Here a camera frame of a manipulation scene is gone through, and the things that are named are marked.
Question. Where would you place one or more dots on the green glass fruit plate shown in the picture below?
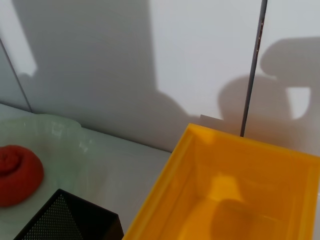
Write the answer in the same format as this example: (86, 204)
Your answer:
(62, 150)

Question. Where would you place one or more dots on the black mesh pen holder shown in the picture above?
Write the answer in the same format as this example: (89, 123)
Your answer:
(95, 225)

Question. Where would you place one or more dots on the red-orange knitted orange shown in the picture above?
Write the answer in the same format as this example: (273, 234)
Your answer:
(17, 175)

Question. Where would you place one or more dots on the yellow plastic storage bin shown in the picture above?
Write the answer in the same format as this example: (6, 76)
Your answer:
(175, 200)

